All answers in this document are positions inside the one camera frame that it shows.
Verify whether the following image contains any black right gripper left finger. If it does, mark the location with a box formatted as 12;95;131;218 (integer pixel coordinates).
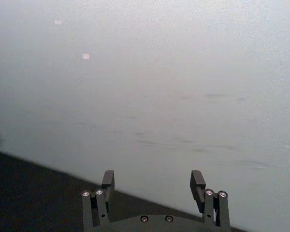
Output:
81;170;116;232

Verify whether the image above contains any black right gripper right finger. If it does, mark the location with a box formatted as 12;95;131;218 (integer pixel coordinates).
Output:
189;170;232;232

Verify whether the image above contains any black table cloth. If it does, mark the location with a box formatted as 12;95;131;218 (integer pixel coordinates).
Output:
0;149;247;232

